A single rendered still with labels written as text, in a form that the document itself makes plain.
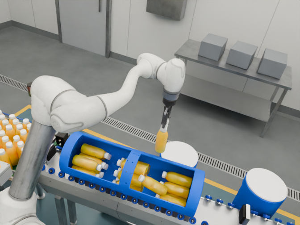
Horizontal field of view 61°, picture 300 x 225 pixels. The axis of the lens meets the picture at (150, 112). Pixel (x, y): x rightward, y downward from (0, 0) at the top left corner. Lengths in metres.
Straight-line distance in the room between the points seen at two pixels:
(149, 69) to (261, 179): 1.15
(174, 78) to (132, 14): 3.70
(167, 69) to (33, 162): 0.72
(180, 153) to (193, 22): 2.96
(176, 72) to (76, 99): 0.52
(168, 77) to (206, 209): 0.95
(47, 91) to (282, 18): 3.75
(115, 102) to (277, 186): 1.37
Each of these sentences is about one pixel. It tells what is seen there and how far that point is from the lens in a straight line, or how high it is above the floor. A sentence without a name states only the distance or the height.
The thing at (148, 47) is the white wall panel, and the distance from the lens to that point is 4.92.
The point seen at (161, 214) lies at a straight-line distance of 1.72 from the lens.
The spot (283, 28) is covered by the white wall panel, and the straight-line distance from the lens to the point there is 4.35.
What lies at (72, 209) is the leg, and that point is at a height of 0.28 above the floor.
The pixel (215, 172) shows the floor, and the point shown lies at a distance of 3.32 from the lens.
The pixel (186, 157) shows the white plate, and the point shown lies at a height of 1.04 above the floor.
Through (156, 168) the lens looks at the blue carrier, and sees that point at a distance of 1.77.
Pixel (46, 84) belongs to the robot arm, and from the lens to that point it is 1.04.
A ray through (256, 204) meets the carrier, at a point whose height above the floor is 0.96.
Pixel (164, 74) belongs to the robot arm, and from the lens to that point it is 1.27.
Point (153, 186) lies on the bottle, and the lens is 1.57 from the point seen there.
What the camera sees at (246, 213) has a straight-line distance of 1.71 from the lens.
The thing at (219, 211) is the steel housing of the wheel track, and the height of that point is 0.93.
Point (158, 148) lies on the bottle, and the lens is 1.58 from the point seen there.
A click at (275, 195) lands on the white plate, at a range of 1.95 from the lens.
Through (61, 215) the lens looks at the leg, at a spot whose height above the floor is 0.40.
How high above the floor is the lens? 2.39
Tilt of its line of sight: 37 degrees down
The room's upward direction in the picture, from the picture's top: 9 degrees clockwise
